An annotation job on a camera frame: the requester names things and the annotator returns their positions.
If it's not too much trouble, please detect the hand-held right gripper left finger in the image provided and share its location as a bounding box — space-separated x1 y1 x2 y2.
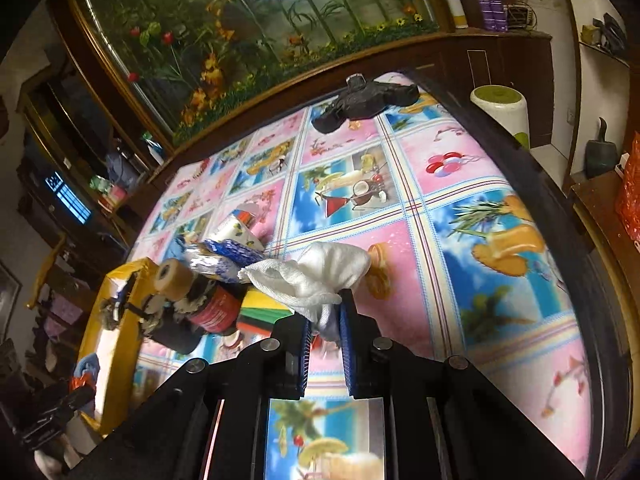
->
65 311 314 480

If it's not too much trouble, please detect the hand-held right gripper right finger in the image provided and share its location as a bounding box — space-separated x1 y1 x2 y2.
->
339 302 586 480

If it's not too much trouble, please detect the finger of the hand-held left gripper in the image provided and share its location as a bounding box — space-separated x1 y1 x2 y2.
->
10 385 97 447

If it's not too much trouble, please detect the colourful striped sponge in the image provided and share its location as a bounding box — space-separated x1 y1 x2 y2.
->
236 287 293 338

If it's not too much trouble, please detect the white cloth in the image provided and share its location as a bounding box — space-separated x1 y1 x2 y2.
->
237 241 372 341

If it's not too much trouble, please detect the yellow box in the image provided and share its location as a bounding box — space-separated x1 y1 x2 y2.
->
77 257 168 438

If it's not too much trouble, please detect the blue tissue packet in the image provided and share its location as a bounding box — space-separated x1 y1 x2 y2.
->
185 237 266 286

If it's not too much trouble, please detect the white printed sock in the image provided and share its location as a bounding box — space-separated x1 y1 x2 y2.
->
212 204 266 256

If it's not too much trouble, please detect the red label motor with roller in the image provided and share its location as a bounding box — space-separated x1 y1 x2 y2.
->
100 258 247 356

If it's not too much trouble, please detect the printed tablecloth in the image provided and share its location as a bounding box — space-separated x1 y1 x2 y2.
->
125 71 603 480

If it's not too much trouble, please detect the wooden chair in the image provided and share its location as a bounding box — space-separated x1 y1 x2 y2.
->
25 232 69 312

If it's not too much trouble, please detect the white plastic bottle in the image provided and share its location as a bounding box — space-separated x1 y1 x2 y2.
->
142 132 166 166

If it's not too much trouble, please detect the black gadget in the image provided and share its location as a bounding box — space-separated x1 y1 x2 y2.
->
311 74 420 133

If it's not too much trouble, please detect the white green stool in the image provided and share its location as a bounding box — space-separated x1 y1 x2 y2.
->
470 85 531 152

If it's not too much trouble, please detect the red bag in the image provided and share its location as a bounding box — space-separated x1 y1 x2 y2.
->
615 132 640 256

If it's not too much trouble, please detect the dark green figurine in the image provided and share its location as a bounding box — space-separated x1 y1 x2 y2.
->
585 117 624 179

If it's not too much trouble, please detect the artificial flower display case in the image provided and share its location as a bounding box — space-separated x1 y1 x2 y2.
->
75 0 442 147

